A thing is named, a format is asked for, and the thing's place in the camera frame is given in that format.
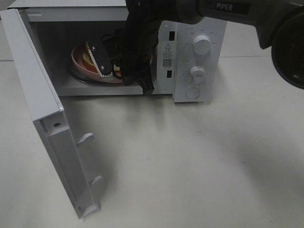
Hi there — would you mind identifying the toast sandwich with lettuce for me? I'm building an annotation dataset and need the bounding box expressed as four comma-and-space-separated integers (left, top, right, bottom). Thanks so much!
82, 40, 122, 72

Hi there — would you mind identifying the lower white microwave knob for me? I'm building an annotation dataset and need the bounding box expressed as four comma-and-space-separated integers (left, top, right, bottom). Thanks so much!
190, 66, 206, 84

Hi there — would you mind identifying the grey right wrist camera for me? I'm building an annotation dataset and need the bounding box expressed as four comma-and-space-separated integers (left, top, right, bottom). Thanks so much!
87, 39, 113, 78

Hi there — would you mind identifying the white microwave door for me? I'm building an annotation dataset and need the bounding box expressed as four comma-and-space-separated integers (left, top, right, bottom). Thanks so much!
0, 9, 104, 219

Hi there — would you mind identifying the white microwave knob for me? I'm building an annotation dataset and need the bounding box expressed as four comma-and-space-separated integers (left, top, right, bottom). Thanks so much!
192, 35, 211, 56
190, 66, 206, 84

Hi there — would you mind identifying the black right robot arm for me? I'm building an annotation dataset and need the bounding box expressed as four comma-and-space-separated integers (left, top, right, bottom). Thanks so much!
120, 0, 304, 94

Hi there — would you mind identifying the white microwave oven body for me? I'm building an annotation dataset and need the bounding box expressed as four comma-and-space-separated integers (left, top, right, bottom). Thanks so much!
8, 0, 226, 102

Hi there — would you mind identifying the round white door button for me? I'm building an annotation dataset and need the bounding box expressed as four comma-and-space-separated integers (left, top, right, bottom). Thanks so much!
186, 88, 200, 99

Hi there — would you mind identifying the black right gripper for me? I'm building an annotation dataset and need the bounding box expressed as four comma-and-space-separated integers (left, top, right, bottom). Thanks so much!
121, 14, 159, 95

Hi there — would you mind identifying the upper white microwave knob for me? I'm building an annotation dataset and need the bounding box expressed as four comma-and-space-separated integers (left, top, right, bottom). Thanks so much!
192, 35, 211, 56

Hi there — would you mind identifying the pink round plate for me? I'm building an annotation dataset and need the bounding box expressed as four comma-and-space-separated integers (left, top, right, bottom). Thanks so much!
71, 43, 123, 80

